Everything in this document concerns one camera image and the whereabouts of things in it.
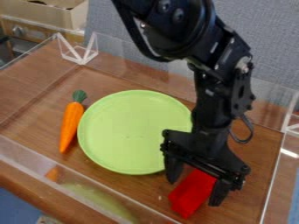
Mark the orange toy carrot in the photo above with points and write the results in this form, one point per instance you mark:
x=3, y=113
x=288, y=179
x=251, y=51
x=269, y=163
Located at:
x=71, y=119

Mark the clear acrylic tray enclosure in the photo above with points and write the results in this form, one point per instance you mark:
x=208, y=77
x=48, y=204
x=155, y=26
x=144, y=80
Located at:
x=80, y=193

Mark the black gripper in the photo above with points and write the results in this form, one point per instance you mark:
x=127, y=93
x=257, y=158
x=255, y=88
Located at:
x=204, y=151

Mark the wooden shelf unit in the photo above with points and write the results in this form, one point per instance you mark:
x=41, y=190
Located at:
x=27, y=34

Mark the green plate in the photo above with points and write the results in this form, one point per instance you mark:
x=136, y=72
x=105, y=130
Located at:
x=120, y=130

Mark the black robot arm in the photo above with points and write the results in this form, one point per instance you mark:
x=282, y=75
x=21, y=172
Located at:
x=183, y=30

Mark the red star-shaped bar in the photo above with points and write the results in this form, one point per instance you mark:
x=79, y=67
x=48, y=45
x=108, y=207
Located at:
x=191, y=193

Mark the cardboard box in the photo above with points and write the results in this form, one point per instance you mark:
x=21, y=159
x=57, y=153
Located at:
x=61, y=13

